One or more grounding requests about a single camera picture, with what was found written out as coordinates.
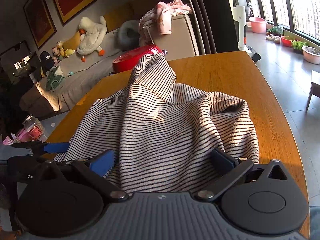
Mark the yellow cushion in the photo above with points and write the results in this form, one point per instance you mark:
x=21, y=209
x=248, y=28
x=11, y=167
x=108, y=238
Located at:
x=73, y=42

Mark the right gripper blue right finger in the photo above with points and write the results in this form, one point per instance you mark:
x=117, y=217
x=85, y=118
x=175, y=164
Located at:
x=222, y=161

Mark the pink clothes pile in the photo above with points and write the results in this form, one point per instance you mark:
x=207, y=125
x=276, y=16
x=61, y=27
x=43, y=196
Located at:
x=161, y=16

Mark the white goose plush toy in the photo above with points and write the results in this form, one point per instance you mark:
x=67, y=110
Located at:
x=91, y=36

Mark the light pink basin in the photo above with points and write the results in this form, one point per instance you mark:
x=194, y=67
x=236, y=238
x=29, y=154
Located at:
x=311, y=54

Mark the red framed picture left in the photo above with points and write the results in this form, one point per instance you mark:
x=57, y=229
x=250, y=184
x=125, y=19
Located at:
x=39, y=21

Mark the red plastic basin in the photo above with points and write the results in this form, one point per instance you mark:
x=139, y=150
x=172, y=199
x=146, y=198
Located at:
x=287, y=41

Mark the glass candy jar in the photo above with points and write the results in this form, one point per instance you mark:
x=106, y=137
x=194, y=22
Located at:
x=34, y=128

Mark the striped knit sweater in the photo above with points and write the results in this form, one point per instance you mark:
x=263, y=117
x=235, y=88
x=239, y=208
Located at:
x=163, y=132

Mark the pink slippers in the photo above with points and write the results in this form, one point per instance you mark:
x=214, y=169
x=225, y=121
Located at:
x=276, y=39

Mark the black cap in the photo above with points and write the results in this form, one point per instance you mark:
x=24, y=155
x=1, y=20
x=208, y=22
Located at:
x=47, y=61

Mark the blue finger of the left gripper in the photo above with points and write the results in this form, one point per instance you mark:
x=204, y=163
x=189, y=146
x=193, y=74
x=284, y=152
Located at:
x=59, y=147

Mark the pink plastic basin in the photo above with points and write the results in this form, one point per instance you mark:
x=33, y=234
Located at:
x=258, y=25

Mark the small wooden stool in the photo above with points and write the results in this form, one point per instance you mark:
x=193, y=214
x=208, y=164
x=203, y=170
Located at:
x=315, y=87

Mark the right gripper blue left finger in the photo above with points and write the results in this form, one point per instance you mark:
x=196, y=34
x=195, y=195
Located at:
x=102, y=163

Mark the beige sofa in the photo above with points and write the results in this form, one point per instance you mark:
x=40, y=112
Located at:
x=80, y=77

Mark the grey neck pillow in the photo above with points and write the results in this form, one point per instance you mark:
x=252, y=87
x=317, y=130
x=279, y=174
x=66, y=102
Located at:
x=128, y=35

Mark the small plush doll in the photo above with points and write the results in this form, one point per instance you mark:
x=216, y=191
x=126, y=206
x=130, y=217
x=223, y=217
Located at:
x=59, y=53

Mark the green cloth on sofa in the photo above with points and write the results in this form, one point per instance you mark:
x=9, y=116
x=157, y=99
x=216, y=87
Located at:
x=54, y=78

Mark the white floor cleaner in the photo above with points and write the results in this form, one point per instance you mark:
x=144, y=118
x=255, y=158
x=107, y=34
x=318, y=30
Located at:
x=241, y=27

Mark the green leafy plants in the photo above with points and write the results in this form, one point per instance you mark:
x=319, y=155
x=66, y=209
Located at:
x=297, y=46

